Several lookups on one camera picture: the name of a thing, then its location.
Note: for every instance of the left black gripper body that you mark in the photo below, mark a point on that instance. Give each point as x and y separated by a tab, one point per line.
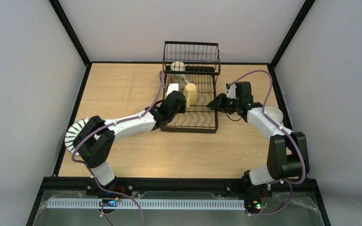
181	101

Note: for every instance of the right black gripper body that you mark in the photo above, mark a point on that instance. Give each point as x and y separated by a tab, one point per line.
224	102

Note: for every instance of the yellow ceramic mug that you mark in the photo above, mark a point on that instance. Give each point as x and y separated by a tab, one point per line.
191	94

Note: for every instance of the seashell pattern ceramic mug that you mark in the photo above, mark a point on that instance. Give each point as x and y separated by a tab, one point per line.
179	77

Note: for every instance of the black wire dish rack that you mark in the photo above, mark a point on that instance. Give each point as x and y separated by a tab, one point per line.
192	68

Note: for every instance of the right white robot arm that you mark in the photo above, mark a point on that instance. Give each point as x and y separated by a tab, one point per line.
287	159

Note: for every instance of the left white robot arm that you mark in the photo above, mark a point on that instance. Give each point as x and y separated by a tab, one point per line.
92	138

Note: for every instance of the white bowl with dark rim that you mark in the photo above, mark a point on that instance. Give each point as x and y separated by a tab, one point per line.
273	114

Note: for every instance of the blue striped white plate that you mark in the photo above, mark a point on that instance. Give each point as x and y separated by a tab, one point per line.
72	132

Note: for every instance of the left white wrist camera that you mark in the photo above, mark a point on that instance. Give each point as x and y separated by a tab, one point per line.
171	88

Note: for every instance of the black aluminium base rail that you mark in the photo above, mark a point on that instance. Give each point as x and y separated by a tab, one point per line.
222	187

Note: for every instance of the white slotted cable duct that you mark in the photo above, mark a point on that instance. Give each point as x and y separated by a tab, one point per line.
148	204

